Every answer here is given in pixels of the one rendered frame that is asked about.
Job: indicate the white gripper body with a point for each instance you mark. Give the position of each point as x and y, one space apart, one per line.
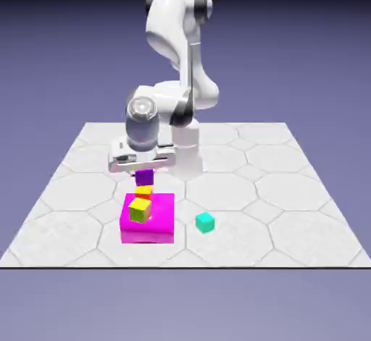
162 161

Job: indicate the small purple cube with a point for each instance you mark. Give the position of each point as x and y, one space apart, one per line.
144 177

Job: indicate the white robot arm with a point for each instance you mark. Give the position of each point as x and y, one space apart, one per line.
174 42

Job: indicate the small orange cube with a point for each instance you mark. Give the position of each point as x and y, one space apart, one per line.
143 192

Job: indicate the small yellow-green cube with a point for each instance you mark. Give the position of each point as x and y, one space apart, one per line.
139 210

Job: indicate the small cyan cube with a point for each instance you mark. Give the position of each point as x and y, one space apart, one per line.
205 222

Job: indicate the large magenta box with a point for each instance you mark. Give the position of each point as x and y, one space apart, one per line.
161 216

